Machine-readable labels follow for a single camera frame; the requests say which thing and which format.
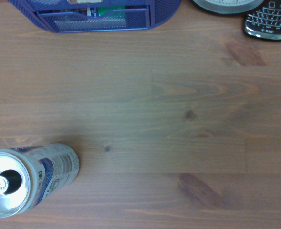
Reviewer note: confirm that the white blue drink can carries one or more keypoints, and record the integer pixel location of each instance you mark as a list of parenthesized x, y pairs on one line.
[(23, 174)]

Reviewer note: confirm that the blue mesh desk organizer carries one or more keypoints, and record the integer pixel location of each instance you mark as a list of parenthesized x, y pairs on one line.
[(159, 12)]

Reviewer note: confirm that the green white packet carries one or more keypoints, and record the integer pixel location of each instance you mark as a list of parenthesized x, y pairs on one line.
[(109, 11)]

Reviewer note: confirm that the black twin-bell alarm clock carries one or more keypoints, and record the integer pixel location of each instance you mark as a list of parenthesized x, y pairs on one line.
[(226, 8)]

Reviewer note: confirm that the black keypad mobile phone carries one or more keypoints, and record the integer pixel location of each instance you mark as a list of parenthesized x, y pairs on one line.
[(269, 21)]

